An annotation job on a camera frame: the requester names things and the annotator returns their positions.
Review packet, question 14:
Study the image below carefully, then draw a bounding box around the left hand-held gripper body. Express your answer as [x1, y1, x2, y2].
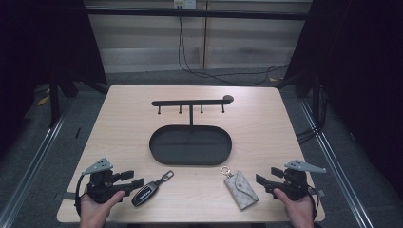
[83, 158, 135, 204]

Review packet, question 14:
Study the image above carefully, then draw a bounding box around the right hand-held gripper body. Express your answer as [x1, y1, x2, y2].
[269, 159, 327, 201]

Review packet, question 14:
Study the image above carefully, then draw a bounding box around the black car key fob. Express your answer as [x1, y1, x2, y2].
[131, 170, 175, 208]

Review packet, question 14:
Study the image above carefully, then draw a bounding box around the beige key pouch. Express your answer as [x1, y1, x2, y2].
[220, 165, 260, 211]

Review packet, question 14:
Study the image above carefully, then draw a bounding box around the black key stand with tray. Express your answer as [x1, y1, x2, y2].
[148, 94, 235, 166]

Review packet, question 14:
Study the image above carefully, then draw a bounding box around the person's right hand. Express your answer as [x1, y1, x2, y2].
[273, 187, 315, 224]

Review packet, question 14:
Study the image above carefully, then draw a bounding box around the person's left hand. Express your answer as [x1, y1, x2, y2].
[79, 189, 126, 224]

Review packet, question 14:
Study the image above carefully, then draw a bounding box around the black metal stand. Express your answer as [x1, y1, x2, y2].
[48, 74, 62, 129]

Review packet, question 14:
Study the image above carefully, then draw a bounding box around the yellow floor tape piece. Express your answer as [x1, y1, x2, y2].
[36, 94, 51, 107]

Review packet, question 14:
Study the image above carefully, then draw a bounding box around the dark curtain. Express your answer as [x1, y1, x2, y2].
[275, 0, 403, 198]
[0, 0, 108, 160]

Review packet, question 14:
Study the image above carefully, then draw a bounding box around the left hand-held gripper cable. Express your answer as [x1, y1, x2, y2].
[74, 172, 88, 219]

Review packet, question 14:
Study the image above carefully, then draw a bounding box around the hand-held gripper cable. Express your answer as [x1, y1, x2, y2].
[74, 172, 88, 219]
[307, 185, 319, 221]

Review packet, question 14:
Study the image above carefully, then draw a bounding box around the right hand-held gripper cable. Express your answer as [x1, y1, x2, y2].
[307, 185, 319, 221]

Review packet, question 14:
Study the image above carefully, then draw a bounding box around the metal floor rail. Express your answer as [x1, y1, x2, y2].
[298, 99, 376, 228]
[0, 103, 74, 228]

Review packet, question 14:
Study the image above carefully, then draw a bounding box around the bundle of black floor cables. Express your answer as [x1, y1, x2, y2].
[296, 85, 329, 145]

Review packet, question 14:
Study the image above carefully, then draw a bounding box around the black wall cable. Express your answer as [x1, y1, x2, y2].
[177, 15, 290, 87]

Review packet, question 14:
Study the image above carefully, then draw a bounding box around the black horizontal frame bar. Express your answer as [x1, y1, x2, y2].
[85, 7, 311, 22]

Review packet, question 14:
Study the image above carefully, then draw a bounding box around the white wall socket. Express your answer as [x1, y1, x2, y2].
[173, 0, 198, 10]

